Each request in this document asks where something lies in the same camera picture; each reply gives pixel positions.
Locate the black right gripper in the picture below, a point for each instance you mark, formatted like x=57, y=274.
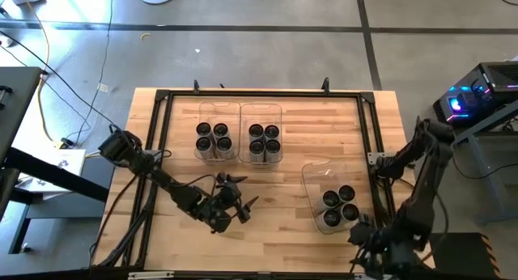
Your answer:
x=394, y=251

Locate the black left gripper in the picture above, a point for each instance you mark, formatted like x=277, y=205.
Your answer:
x=218, y=207

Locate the Peach Vibe Celsius can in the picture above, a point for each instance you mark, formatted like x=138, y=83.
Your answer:
x=204, y=143
x=204, y=129
x=221, y=130
x=224, y=144

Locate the clear plastic bin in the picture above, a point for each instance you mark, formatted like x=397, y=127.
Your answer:
x=319, y=175
x=218, y=108
x=261, y=110

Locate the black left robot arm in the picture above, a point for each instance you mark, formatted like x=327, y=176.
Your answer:
x=158, y=175

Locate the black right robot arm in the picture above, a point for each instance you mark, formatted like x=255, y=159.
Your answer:
x=425, y=183

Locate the black box with hazard stripes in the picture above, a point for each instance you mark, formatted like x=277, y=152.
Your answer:
x=461, y=255

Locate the grey metal computer stand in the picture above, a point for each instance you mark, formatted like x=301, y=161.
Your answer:
x=491, y=124

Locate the white paper sheet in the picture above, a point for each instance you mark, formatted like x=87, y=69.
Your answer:
x=77, y=160

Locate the small clear label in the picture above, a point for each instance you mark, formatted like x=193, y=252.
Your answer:
x=103, y=87

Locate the yellow tape scrap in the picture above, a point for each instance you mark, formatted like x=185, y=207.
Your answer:
x=141, y=36

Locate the black computer with coloured lights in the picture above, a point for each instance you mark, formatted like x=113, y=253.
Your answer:
x=498, y=81

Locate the dark grey desk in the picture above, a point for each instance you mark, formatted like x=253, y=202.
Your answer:
x=16, y=94

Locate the white power strip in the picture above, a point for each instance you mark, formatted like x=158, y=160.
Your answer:
x=5, y=41

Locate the silver aluminium bracket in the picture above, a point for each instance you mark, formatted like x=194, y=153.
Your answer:
x=149, y=275
x=373, y=156
x=359, y=277

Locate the black clamp post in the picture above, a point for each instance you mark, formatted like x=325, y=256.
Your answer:
x=196, y=84
x=325, y=83

